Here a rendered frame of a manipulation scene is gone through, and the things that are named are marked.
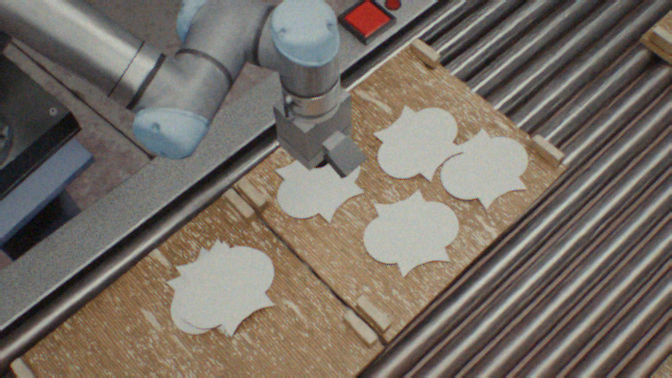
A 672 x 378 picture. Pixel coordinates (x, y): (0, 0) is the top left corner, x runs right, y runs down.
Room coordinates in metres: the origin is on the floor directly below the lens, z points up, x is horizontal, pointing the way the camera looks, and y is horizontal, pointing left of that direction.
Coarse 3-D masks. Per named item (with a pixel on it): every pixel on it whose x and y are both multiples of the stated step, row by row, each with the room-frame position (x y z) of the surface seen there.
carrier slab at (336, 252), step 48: (384, 96) 0.72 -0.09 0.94; (432, 96) 0.72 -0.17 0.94; (240, 192) 0.55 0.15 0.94; (384, 192) 0.54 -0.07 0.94; (432, 192) 0.54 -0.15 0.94; (528, 192) 0.53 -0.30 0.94; (288, 240) 0.47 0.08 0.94; (336, 240) 0.46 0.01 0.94; (480, 240) 0.45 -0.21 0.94; (336, 288) 0.39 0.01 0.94; (384, 288) 0.38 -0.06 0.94; (432, 288) 0.38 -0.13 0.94; (384, 336) 0.31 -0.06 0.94
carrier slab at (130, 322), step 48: (192, 240) 0.47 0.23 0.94; (240, 240) 0.47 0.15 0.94; (144, 288) 0.40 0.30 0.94; (288, 288) 0.39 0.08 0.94; (48, 336) 0.33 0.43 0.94; (96, 336) 0.33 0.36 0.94; (144, 336) 0.32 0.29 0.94; (192, 336) 0.32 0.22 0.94; (240, 336) 0.32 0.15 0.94; (288, 336) 0.32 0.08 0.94; (336, 336) 0.31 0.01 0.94
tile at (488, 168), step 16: (464, 144) 0.62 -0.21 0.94; (480, 144) 0.61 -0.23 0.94; (496, 144) 0.61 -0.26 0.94; (512, 144) 0.61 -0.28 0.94; (464, 160) 0.59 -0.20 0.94; (480, 160) 0.59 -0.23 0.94; (496, 160) 0.58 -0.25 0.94; (512, 160) 0.58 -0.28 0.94; (448, 176) 0.56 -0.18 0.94; (464, 176) 0.56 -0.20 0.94; (480, 176) 0.56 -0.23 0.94; (496, 176) 0.56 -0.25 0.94; (512, 176) 0.55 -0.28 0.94; (448, 192) 0.53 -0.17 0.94; (464, 192) 0.53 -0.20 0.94; (480, 192) 0.53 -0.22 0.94; (496, 192) 0.53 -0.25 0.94
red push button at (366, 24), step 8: (360, 8) 0.92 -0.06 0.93; (368, 8) 0.92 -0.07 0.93; (376, 8) 0.92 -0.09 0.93; (352, 16) 0.90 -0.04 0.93; (360, 16) 0.90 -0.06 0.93; (368, 16) 0.90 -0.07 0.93; (376, 16) 0.90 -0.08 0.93; (384, 16) 0.90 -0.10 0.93; (352, 24) 0.88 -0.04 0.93; (360, 24) 0.88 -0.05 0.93; (368, 24) 0.88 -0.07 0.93; (376, 24) 0.88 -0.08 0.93; (384, 24) 0.88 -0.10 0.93; (360, 32) 0.86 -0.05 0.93; (368, 32) 0.86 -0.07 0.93
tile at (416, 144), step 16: (432, 112) 0.67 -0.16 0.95; (400, 128) 0.65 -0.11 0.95; (416, 128) 0.65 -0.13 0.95; (432, 128) 0.64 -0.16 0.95; (448, 128) 0.64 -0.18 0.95; (384, 144) 0.62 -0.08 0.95; (400, 144) 0.62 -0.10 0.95; (416, 144) 0.62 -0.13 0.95; (432, 144) 0.61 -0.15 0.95; (448, 144) 0.61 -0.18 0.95; (384, 160) 0.59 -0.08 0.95; (400, 160) 0.59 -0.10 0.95; (416, 160) 0.59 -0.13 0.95; (432, 160) 0.59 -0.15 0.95; (400, 176) 0.56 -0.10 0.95; (416, 176) 0.56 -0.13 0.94; (432, 176) 0.56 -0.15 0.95
